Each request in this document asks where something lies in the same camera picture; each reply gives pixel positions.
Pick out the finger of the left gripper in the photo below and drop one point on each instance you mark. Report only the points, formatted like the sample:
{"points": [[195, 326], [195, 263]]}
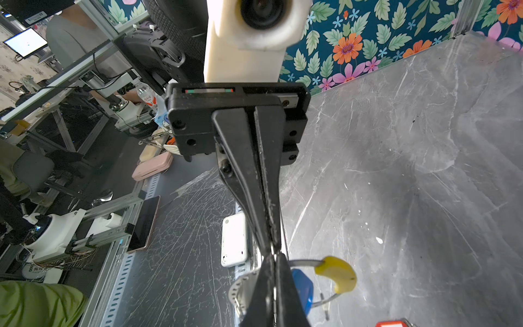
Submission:
{"points": [[270, 125], [234, 135]]}

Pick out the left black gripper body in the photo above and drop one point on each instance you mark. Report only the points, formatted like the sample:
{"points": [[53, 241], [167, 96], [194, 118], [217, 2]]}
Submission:
{"points": [[203, 114]]}

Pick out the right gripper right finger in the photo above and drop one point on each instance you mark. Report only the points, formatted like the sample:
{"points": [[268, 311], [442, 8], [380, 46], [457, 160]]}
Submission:
{"points": [[289, 310]]}

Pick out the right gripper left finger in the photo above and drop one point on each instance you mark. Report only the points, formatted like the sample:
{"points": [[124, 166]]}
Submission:
{"points": [[260, 283]]}

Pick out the blue capped key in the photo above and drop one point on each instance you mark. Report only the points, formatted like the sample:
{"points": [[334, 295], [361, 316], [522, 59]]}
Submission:
{"points": [[305, 289]]}

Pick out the grey yellow keyring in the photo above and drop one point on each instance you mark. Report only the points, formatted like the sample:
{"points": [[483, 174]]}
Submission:
{"points": [[338, 271]]}

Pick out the red capped key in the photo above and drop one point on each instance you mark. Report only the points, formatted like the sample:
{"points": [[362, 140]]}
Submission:
{"points": [[394, 323]]}

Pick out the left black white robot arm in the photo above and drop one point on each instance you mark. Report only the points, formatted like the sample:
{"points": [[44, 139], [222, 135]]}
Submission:
{"points": [[183, 27]]}

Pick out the pink pencil case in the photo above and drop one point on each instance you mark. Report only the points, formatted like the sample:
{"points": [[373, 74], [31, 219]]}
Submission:
{"points": [[153, 166]]}

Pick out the white square device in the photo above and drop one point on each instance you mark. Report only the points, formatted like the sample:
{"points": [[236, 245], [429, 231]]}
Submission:
{"points": [[234, 241]]}

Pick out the dark smartphone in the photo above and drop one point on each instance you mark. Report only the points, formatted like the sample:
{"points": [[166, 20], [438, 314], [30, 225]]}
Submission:
{"points": [[141, 236]]}

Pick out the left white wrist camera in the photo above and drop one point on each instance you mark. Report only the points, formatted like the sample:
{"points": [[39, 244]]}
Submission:
{"points": [[246, 41]]}

